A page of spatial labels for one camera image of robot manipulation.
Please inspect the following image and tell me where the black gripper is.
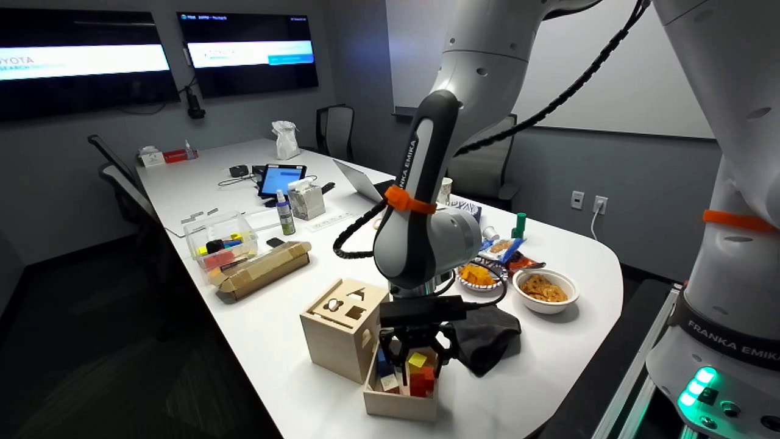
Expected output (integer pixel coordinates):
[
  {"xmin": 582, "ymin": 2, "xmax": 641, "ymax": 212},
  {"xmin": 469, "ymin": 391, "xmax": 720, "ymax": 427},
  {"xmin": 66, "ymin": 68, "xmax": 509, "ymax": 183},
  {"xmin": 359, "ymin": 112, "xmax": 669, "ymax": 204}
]
[{"xmin": 380, "ymin": 319, "xmax": 451, "ymax": 385}]

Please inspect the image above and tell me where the orange cube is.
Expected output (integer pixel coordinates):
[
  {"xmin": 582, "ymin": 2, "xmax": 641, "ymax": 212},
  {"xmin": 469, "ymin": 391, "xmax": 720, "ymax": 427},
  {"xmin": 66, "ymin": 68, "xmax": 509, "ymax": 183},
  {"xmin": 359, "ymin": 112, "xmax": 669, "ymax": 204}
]
[{"xmin": 407, "ymin": 365, "xmax": 439, "ymax": 400}]

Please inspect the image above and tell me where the blue cube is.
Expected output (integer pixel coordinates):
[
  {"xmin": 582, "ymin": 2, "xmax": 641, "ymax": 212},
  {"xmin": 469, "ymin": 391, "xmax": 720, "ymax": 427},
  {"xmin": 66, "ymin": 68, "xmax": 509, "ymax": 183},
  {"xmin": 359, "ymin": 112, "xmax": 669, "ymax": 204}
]
[{"xmin": 370, "ymin": 347, "xmax": 395, "ymax": 379}]

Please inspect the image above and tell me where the wooden shape sorter box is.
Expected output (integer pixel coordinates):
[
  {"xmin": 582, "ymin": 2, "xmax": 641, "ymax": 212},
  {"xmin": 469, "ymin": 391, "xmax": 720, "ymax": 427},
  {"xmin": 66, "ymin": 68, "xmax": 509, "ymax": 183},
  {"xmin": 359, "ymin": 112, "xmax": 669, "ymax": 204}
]
[{"xmin": 299, "ymin": 275, "xmax": 392, "ymax": 385}]

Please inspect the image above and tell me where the white tissue box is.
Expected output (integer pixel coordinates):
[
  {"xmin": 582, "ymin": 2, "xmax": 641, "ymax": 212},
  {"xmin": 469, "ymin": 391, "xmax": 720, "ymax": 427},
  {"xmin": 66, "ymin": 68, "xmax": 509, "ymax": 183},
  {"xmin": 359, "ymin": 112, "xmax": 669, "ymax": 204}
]
[{"xmin": 286, "ymin": 177, "xmax": 329, "ymax": 222}]

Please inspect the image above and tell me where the small white box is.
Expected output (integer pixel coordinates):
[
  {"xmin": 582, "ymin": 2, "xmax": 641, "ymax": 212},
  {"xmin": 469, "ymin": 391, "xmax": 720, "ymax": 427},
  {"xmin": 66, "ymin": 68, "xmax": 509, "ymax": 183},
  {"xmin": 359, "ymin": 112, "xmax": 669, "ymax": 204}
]
[{"xmin": 136, "ymin": 145, "xmax": 172, "ymax": 172}]

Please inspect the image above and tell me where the black cloth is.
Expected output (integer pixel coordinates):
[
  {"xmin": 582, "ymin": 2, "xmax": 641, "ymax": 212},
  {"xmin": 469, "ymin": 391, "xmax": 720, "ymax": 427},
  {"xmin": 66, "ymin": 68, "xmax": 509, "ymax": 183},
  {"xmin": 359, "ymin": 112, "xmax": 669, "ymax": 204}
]
[{"xmin": 446, "ymin": 304, "xmax": 525, "ymax": 379}]

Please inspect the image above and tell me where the patterned bowl with orange food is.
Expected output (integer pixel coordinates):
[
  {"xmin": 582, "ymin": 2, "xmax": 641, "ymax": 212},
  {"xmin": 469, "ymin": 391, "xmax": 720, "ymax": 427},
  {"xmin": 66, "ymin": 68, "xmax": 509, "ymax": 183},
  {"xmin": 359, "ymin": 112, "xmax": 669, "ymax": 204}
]
[{"xmin": 453, "ymin": 260, "xmax": 512, "ymax": 296}]

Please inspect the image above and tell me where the blue chip bag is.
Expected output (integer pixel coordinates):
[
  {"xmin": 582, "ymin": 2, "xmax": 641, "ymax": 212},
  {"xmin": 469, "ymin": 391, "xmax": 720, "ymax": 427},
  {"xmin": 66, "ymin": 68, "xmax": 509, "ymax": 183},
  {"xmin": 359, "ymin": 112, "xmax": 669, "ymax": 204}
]
[{"xmin": 476, "ymin": 235, "xmax": 528, "ymax": 268}]

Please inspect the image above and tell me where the white bowl with cereal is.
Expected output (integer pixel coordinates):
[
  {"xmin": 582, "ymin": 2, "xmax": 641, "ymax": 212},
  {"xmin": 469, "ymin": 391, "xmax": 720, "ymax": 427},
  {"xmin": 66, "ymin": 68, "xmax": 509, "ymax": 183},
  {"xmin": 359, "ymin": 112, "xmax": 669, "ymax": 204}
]
[{"xmin": 509, "ymin": 267, "xmax": 582, "ymax": 317}]

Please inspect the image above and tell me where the red chip bag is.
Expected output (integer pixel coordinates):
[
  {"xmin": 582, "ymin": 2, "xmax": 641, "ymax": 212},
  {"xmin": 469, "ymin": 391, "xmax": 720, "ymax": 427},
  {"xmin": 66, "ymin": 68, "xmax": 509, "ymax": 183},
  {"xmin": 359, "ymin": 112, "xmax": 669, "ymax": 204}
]
[{"xmin": 504, "ymin": 252, "xmax": 548, "ymax": 275}]

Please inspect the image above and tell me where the open laptop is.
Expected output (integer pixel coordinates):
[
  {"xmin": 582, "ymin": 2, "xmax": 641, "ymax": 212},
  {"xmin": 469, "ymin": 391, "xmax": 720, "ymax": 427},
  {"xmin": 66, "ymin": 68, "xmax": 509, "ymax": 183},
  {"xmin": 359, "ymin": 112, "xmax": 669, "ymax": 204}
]
[{"xmin": 331, "ymin": 157, "xmax": 400, "ymax": 207}]

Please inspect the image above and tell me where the small spray bottle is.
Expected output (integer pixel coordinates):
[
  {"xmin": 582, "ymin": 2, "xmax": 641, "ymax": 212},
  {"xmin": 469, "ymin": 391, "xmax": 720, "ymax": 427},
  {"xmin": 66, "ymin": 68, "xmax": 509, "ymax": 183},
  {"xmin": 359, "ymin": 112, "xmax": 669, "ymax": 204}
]
[{"xmin": 274, "ymin": 190, "xmax": 299, "ymax": 239}]

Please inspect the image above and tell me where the office chair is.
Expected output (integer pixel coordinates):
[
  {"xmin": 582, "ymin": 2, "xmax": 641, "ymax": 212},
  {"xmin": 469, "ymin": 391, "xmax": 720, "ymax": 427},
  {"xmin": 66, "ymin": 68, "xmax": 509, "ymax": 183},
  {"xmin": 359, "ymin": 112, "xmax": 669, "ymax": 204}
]
[
  {"xmin": 97, "ymin": 165, "xmax": 163, "ymax": 238},
  {"xmin": 446, "ymin": 112, "xmax": 519, "ymax": 207},
  {"xmin": 86, "ymin": 132, "xmax": 143, "ymax": 179},
  {"xmin": 314, "ymin": 104, "xmax": 356, "ymax": 165}
]

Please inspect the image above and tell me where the clear plastic bin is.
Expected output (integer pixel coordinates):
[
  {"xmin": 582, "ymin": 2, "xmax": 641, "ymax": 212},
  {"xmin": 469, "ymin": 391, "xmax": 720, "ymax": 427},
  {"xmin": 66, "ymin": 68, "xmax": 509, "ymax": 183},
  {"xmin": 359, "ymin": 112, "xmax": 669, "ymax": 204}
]
[{"xmin": 183, "ymin": 211, "xmax": 262, "ymax": 275}]

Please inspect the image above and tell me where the tablet with blue screen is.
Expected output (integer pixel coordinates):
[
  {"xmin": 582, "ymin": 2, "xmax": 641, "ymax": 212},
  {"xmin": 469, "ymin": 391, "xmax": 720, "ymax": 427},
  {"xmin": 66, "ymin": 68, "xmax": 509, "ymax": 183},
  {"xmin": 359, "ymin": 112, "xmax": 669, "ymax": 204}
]
[{"xmin": 257, "ymin": 161, "xmax": 309, "ymax": 204}]

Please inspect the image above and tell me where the white kettle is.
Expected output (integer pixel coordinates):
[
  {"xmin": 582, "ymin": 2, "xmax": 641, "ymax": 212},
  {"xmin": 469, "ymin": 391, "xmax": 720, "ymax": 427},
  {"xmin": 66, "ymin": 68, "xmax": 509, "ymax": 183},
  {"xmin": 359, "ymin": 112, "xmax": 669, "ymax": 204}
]
[{"xmin": 272, "ymin": 118, "xmax": 303, "ymax": 161}]

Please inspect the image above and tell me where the white paper sheet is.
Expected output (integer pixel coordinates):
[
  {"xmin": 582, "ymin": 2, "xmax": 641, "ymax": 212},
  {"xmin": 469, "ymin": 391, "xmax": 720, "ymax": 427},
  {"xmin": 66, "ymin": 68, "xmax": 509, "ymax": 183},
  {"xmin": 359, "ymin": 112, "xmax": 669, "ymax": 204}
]
[{"xmin": 163, "ymin": 206, "xmax": 225, "ymax": 239}]

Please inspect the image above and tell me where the whiteboard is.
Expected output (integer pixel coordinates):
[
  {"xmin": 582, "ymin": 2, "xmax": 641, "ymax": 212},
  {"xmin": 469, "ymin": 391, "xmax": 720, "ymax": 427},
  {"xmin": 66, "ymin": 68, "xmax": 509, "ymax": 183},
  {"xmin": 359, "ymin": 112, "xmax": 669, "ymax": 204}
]
[{"xmin": 383, "ymin": 0, "xmax": 717, "ymax": 143}]

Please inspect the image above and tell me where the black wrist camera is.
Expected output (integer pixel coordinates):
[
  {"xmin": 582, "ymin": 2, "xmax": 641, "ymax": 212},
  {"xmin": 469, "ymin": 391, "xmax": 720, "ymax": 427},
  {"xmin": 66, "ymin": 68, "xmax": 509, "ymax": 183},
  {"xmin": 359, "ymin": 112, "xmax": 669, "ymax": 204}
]
[{"xmin": 378, "ymin": 296, "xmax": 472, "ymax": 327}]

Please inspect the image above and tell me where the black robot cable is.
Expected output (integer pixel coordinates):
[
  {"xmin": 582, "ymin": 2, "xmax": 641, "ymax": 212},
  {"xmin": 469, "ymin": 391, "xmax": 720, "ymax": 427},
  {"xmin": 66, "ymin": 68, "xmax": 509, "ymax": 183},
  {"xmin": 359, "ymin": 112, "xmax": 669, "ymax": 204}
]
[{"xmin": 329, "ymin": 0, "xmax": 653, "ymax": 308}]

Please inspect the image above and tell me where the black conference camera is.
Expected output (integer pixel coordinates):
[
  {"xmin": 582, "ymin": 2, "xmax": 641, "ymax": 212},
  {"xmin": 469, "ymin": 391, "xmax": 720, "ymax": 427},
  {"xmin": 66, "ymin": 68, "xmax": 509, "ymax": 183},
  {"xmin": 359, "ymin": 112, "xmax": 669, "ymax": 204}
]
[{"xmin": 183, "ymin": 78, "xmax": 208, "ymax": 123}]

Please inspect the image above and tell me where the wall monitor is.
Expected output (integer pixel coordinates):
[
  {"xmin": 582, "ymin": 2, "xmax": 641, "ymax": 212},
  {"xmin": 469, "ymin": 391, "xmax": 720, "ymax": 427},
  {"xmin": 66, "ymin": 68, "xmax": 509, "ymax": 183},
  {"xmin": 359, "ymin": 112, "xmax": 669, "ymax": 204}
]
[
  {"xmin": 0, "ymin": 8, "xmax": 179, "ymax": 127},
  {"xmin": 175, "ymin": 11, "xmax": 322, "ymax": 101}
]

